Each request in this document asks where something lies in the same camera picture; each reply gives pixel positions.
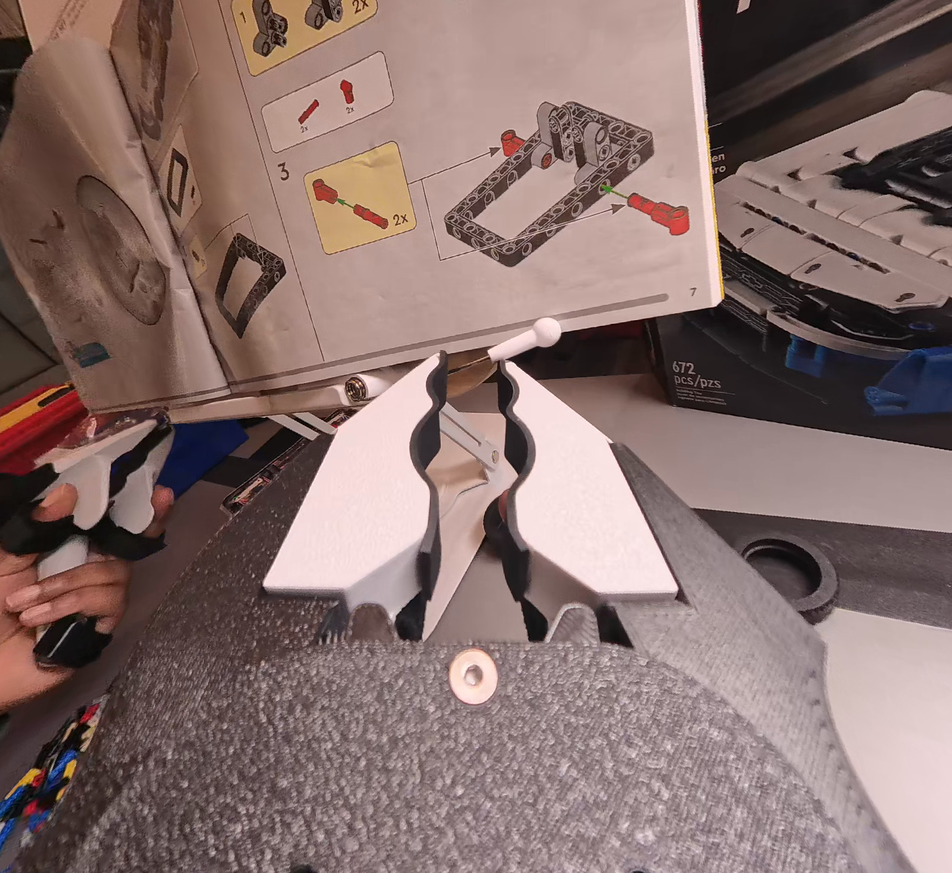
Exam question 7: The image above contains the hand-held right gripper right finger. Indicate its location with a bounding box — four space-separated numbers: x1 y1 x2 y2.
482 360 681 641

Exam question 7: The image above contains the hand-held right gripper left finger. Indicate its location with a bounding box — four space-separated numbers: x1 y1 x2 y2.
262 351 451 641

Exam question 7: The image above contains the black rubber lego tire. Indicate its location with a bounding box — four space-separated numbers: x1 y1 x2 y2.
740 534 841 623

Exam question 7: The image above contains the pile of small lego pieces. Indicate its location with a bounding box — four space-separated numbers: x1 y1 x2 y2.
0 695 111 852

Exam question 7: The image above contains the lego instruction booklet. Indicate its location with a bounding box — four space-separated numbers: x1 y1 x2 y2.
0 0 726 419

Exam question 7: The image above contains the black lego set box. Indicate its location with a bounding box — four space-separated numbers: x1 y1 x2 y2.
646 0 952 452

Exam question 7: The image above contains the person's left hand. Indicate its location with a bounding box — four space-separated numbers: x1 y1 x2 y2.
0 484 176 712

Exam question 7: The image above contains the person's right hand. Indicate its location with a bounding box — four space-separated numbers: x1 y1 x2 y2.
483 488 516 543

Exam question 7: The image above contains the colourful sticker sheet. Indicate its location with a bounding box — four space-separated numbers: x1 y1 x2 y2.
219 442 317 519

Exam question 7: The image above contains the red plastic bin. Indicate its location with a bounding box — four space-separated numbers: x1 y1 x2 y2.
0 382 94 476

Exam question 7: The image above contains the clear plastic bag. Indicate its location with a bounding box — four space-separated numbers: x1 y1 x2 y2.
70 413 161 446

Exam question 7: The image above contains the blue plastic bin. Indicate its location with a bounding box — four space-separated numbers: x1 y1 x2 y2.
155 418 250 501

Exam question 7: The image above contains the white book stand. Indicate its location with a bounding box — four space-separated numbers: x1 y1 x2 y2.
171 317 564 495

